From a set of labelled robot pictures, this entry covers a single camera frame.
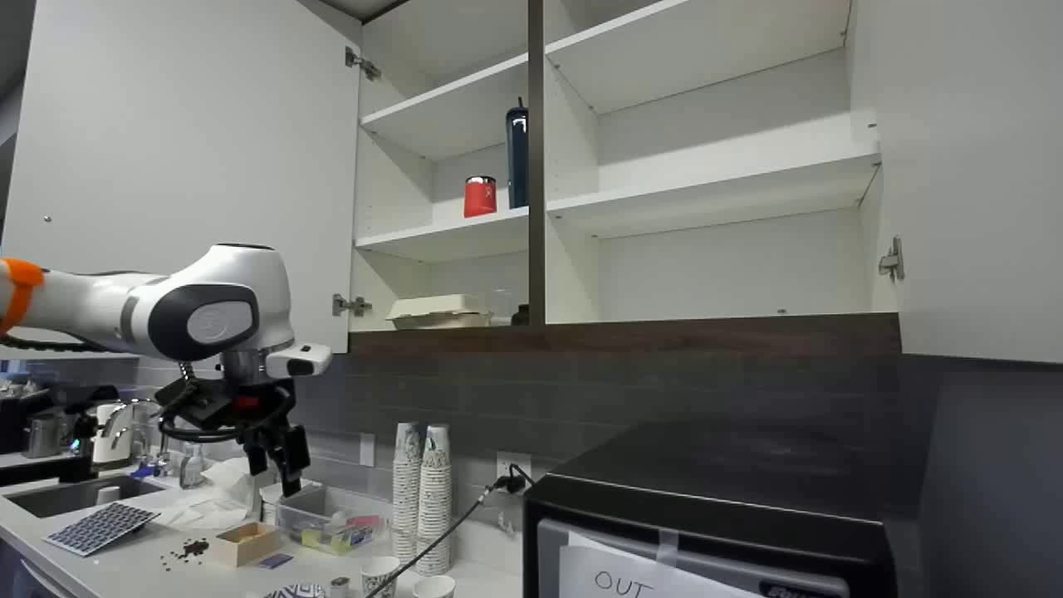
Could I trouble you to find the white open wall cabinet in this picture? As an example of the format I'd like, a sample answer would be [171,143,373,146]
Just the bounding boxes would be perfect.
[346,0,905,360]

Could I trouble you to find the small white cup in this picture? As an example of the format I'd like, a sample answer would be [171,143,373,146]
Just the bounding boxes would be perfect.
[408,572,458,598]

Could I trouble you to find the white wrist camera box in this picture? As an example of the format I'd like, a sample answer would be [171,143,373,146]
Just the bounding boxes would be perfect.
[262,341,335,382]

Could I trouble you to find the white clamshell food pack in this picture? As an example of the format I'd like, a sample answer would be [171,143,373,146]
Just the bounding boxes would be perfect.
[387,290,495,333]

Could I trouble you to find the clear plastic organiser tray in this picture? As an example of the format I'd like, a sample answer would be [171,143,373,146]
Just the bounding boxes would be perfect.
[277,485,382,558]

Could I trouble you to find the metal pot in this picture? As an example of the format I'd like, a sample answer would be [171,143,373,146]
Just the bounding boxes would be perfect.
[24,407,77,463]

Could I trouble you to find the metal cabinet hinge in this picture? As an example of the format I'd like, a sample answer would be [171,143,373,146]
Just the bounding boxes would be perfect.
[343,43,387,83]
[328,290,377,323]
[876,232,907,284]

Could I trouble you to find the white cabinet door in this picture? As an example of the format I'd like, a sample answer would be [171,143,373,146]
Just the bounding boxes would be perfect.
[851,0,1063,364]
[5,0,361,360]

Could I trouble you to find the small dark keys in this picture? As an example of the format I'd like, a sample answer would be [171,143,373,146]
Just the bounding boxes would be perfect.
[160,535,216,572]

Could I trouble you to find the clear soap bottle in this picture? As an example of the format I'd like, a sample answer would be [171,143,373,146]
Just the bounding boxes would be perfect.
[177,434,213,493]

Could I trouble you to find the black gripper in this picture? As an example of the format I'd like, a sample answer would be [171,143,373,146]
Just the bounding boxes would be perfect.
[153,373,317,501]

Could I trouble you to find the black microwave appliance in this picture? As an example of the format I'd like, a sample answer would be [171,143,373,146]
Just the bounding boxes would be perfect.
[523,416,943,598]

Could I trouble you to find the dark blue bottle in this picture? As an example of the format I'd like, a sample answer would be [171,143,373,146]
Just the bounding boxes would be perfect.
[505,97,532,212]

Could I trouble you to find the white kettle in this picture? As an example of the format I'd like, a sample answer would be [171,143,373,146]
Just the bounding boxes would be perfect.
[88,398,136,469]

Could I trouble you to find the white paper sign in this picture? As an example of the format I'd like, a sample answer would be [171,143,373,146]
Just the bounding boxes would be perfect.
[556,528,768,598]

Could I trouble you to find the white cloth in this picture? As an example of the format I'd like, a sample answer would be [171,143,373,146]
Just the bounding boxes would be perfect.
[153,455,277,539]

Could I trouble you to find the printed paper cup stack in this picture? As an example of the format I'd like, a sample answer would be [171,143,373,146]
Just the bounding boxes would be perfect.
[390,417,427,560]
[417,423,458,577]

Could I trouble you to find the small wooden box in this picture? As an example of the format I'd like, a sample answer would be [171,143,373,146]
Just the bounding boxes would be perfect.
[209,521,282,572]

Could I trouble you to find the steel sink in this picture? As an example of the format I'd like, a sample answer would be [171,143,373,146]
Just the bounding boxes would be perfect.
[5,473,165,521]

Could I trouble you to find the small red container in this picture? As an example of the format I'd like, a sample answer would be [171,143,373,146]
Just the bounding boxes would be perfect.
[462,172,500,219]

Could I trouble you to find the grey grid pad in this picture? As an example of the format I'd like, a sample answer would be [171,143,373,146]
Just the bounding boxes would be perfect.
[44,501,157,558]

